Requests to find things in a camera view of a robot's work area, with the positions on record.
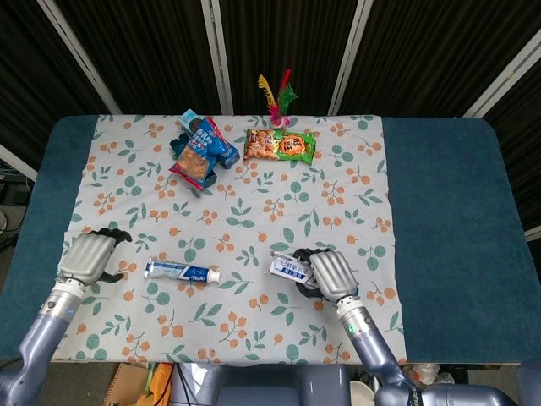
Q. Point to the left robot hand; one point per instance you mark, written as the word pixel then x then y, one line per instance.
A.
pixel 86 258

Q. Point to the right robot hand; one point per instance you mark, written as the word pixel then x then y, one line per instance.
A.
pixel 334 275

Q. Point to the blue white toothpaste box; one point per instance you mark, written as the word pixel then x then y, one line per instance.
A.
pixel 289 267

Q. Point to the blue white toothpaste tube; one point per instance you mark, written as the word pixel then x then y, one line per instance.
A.
pixel 181 270

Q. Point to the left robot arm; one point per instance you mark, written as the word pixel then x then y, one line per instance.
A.
pixel 46 325

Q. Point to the floral fruit print tablecloth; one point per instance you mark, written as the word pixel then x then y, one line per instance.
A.
pixel 270 211

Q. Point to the white cup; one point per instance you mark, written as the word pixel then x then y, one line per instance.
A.
pixel 361 393

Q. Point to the blue felt table cover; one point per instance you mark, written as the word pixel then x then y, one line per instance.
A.
pixel 444 211

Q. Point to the grey blue robot torso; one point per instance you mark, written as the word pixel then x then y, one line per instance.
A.
pixel 262 385

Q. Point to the green orange snack bag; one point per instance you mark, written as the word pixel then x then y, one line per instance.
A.
pixel 279 146

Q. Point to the orange yellow plastic bag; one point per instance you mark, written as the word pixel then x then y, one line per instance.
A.
pixel 160 382

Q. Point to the blue snack bag clear window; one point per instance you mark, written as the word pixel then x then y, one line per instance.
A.
pixel 196 156

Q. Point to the small dark blue carton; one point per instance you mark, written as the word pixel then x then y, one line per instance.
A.
pixel 230 158

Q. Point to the colourful feather shuttlecock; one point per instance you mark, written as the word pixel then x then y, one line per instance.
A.
pixel 277 115

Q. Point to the light blue snack packet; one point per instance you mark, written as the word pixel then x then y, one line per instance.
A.
pixel 189 120

